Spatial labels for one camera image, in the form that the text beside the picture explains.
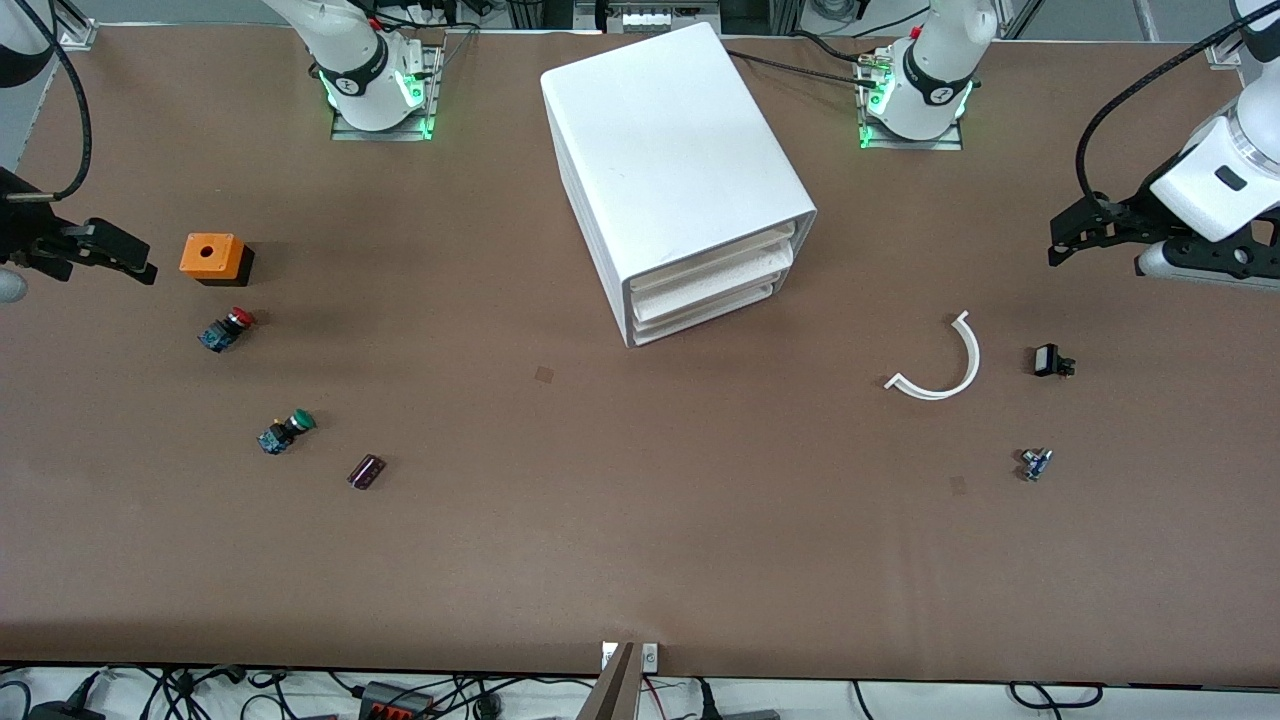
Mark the white semicircular plastic bracket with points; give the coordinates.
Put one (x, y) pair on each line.
(973, 362)

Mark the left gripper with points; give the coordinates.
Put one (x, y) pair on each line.
(1127, 215)

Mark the metal corner bracket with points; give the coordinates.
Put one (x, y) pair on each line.
(78, 35)
(1225, 55)

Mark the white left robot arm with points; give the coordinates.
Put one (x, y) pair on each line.
(930, 70)

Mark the purple cylindrical component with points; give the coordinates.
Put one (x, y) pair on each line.
(366, 472)

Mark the black power strip red switches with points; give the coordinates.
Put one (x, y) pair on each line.
(395, 702)

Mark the green push button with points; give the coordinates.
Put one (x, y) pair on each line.
(298, 420)

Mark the brown tapered camera mount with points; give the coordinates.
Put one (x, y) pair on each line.
(615, 690)

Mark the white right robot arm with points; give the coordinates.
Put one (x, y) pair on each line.
(355, 60)

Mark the red push button blue base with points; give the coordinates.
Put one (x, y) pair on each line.
(222, 333)

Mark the black button white square face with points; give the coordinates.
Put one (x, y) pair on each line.
(1047, 360)

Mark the white table clamp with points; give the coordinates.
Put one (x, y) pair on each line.
(608, 656)
(650, 656)

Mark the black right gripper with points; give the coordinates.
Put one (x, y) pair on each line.
(22, 232)

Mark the orange button box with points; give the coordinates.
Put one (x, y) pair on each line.
(210, 258)

